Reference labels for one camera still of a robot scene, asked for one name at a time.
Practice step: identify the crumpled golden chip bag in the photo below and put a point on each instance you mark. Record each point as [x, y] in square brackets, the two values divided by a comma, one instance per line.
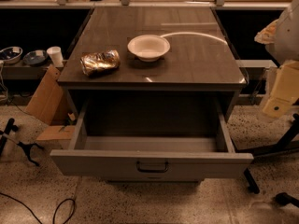
[100, 62]

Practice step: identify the dark blue bowl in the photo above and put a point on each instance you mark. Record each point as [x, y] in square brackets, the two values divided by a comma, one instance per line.
[35, 58]

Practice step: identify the grey top drawer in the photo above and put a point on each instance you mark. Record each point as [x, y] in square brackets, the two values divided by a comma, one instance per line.
[154, 158]

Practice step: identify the grey drawer cabinet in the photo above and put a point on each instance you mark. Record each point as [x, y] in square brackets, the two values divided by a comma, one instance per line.
[199, 59]

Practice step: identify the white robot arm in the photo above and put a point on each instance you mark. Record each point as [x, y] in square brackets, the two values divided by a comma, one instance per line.
[281, 39]

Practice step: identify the white bowl on shelf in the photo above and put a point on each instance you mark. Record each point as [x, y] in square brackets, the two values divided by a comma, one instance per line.
[10, 55]

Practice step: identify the white foam cup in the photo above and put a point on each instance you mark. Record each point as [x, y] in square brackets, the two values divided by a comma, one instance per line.
[56, 56]

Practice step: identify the black tripod stand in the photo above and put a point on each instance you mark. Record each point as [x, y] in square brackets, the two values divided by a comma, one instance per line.
[26, 148]

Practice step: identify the white foam bowl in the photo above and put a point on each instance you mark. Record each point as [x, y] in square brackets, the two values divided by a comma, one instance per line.
[148, 48]

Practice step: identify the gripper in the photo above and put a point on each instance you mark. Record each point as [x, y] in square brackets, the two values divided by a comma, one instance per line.
[287, 39]

